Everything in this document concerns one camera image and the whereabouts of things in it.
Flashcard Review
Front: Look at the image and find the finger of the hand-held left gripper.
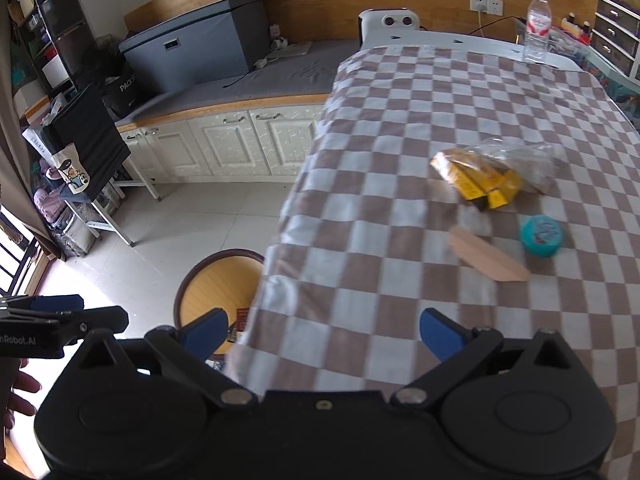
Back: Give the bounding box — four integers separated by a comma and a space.
0, 294, 85, 315
50, 306, 130, 345

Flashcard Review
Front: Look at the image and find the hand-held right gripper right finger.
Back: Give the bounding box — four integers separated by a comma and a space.
391, 308, 576, 407

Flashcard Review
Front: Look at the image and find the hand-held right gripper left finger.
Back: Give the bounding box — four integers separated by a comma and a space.
75, 308, 259, 409

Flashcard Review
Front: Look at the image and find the yellow bin with brown rim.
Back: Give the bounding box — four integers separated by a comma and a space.
173, 249, 266, 361

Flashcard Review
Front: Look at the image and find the beige paper strip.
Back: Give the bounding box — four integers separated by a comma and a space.
448, 225, 532, 283

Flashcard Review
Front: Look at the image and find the teal round container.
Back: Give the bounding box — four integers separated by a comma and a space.
519, 214, 565, 259

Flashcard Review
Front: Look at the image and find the clear bag of yellow packets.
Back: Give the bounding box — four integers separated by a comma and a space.
430, 137, 558, 211

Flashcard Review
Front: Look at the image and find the person's left hand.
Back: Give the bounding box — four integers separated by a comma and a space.
0, 372, 44, 431

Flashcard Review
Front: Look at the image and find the black window railing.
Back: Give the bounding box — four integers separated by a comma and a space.
0, 205, 51, 296

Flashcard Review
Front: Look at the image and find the white metal stand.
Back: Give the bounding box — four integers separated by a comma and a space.
65, 155, 161, 248

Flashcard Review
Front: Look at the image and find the pink cloth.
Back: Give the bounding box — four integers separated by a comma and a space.
32, 165, 66, 226

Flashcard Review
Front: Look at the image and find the cartoon tote bag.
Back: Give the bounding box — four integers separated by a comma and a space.
52, 142, 91, 193

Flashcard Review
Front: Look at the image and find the beige curtain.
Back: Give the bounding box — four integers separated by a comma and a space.
0, 25, 61, 261

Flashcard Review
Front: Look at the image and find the white paper bag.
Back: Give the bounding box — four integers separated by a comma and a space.
22, 125, 61, 161

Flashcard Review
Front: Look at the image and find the black fabric basket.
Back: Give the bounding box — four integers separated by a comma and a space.
50, 82, 132, 198

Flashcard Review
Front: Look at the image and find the brown white checked tablecloth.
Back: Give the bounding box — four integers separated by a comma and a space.
225, 45, 640, 480

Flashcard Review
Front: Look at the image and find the cream cabinet unit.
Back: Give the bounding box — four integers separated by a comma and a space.
117, 95, 331, 186

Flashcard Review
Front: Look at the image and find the black bag with white print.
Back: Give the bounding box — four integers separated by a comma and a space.
100, 72, 146, 118

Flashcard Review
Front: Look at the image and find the dark mesh bundle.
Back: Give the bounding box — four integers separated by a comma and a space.
82, 35, 126, 91

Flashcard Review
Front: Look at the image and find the black shelf rack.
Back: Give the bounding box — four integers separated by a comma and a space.
2, 0, 101, 106

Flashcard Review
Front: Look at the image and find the grey storage box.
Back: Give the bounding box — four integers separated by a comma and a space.
118, 0, 271, 93

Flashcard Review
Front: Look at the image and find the white flat book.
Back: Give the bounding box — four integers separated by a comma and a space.
270, 40, 313, 58

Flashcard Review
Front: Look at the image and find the teal printed cloth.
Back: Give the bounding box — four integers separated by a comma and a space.
585, 45, 640, 108

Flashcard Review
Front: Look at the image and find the white heater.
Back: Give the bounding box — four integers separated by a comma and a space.
357, 8, 421, 51

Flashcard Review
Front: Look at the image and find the clear water bottle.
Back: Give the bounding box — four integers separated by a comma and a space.
522, 0, 552, 64

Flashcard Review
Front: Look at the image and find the white drawer unit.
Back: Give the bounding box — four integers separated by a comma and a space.
592, 0, 640, 81

